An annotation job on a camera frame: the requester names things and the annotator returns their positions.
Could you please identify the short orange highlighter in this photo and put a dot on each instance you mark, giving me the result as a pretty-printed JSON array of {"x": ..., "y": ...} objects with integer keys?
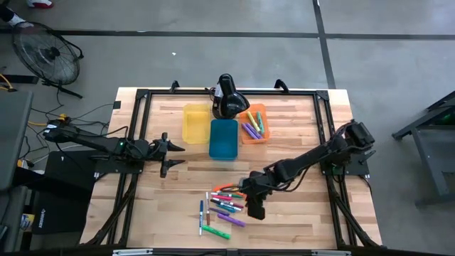
[{"x": 219, "y": 187}]

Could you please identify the teal gel highlighter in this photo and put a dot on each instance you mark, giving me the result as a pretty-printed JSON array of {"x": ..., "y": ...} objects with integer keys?
[{"x": 227, "y": 209}]

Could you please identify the black aluminium rig frame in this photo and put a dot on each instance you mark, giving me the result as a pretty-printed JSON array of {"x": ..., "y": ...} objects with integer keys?
[{"x": 284, "y": 93}]

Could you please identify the orange plastic bin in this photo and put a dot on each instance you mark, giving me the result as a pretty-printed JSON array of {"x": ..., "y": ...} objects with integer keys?
[{"x": 264, "y": 140}]

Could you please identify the grey side table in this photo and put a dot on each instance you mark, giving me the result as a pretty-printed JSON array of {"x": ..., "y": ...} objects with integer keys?
[{"x": 14, "y": 142}]

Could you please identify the teal thick highlighter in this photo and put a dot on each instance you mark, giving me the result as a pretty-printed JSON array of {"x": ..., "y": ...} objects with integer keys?
[{"x": 260, "y": 122}]

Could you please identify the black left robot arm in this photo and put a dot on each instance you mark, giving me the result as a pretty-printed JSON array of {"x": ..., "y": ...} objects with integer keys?
[{"x": 89, "y": 140}]

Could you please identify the green thick highlighter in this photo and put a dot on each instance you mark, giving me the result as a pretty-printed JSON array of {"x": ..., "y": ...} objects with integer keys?
[{"x": 217, "y": 232}]

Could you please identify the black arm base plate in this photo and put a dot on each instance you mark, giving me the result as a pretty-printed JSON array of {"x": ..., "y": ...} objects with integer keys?
[
  {"x": 355, "y": 167},
  {"x": 106, "y": 169}
]

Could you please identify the blue plastic bin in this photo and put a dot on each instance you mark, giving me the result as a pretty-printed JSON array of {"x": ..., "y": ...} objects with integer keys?
[{"x": 224, "y": 140}]

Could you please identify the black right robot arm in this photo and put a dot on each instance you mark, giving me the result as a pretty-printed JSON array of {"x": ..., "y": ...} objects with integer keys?
[{"x": 305, "y": 160}]

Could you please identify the dark grey metal cart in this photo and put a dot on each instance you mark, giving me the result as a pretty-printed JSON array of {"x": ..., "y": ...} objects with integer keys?
[{"x": 430, "y": 163}]

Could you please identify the yellow plastic bin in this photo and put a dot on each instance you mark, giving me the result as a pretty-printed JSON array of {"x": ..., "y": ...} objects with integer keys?
[{"x": 196, "y": 124}]

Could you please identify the pink gel highlighter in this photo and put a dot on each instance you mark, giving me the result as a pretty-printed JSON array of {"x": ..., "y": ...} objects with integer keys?
[{"x": 222, "y": 198}]

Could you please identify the black table clamp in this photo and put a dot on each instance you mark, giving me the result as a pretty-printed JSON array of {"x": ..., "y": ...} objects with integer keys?
[
  {"x": 175, "y": 87},
  {"x": 281, "y": 86}
]

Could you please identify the black floor fan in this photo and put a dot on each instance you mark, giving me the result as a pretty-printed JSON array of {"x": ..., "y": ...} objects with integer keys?
[{"x": 53, "y": 53}]

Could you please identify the small yellow blue pack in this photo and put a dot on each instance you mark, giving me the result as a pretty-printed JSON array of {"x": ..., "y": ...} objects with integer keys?
[{"x": 26, "y": 222}]

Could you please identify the indigo gel highlighter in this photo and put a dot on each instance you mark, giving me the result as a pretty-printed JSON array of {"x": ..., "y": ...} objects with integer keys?
[{"x": 217, "y": 211}]

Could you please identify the black case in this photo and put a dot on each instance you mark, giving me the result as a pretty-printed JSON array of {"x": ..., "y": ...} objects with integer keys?
[{"x": 60, "y": 199}]

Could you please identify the purple thick highlighter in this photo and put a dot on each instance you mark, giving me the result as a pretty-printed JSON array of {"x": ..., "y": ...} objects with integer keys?
[
  {"x": 255, "y": 130},
  {"x": 231, "y": 220},
  {"x": 249, "y": 132}
]

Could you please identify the long orange highlighter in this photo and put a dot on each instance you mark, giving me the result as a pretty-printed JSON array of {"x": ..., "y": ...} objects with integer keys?
[{"x": 241, "y": 194}]

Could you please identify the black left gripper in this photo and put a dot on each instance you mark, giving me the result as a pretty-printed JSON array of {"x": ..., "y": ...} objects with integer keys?
[{"x": 164, "y": 153}]

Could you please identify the blue Expo marker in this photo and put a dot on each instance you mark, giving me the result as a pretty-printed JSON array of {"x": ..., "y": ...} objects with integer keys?
[{"x": 200, "y": 213}]

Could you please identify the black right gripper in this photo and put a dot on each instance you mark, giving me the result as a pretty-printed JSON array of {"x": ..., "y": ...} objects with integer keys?
[{"x": 256, "y": 188}]

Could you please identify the yellow-green Sharpie highlighter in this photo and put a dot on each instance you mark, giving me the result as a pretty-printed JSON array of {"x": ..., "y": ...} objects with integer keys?
[{"x": 253, "y": 121}]

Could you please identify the green Expo marker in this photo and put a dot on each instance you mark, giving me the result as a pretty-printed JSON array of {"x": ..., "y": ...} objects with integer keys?
[{"x": 237, "y": 195}]

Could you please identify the person's foot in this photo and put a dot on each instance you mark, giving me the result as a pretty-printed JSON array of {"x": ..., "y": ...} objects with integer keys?
[
  {"x": 21, "y": 24},
  {"x": 41, "y": 3}
]

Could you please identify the black Expo marker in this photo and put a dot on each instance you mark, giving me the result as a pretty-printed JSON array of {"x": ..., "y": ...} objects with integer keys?
[{"x": 215, "y": 201}]

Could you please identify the small black box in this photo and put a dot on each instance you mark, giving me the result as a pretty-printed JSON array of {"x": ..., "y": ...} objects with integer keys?
[{"x": 117, "y": 105}]

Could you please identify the silver bracket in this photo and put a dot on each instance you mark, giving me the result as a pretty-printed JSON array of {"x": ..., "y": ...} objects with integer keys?
[
  {"x": 131, "y": 252},
  {"x": 330, "y": 253}
]

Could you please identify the maroon Expo marker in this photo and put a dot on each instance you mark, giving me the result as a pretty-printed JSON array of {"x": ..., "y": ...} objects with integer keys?
[{"x": 238, "y": 205}]

